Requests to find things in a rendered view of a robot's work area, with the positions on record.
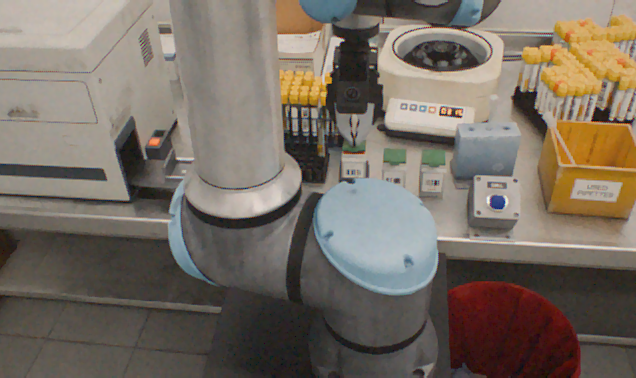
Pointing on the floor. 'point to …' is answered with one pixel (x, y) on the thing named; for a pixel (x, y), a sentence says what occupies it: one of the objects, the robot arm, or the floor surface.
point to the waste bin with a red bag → (510, 332)
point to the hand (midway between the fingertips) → (354, 142)
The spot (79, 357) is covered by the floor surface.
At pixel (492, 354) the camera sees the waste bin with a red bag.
